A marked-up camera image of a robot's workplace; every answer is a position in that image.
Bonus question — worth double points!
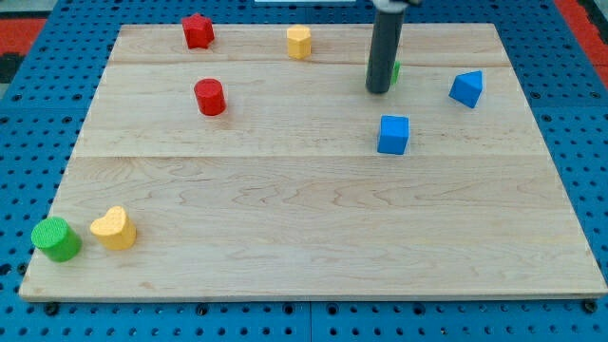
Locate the grey robot end mount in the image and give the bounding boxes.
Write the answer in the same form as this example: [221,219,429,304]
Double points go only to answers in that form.
[371,0,422,11]

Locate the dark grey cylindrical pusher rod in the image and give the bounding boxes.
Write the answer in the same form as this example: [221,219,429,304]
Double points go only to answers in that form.
[366,9,405,94]

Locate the green star block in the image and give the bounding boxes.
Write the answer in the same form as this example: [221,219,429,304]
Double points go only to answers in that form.
[390,61,401,86]

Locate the blue triangle block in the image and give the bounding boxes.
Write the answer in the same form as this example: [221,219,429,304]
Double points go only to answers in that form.
[448,70,484,108]

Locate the red star block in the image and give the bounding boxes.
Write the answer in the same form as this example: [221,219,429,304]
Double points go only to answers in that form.
[181,13,215,49]

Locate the yellow hexagon block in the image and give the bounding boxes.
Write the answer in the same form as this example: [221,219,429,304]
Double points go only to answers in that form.
[287,25,312,59]

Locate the blue cube block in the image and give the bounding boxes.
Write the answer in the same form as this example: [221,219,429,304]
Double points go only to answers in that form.
[376,115,409,155]

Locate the light wooden board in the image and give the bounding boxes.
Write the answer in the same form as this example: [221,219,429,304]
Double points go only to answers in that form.
[19,24,607,303]

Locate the red cylinder block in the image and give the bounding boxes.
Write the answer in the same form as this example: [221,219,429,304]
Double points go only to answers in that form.
[194,78,226,116]

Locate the yellow heart block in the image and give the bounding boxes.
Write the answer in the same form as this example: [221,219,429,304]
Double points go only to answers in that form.
[89,206,137,251]

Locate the green cylinder block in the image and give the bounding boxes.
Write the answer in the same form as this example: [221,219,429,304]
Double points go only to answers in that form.
[30,217,82,262]

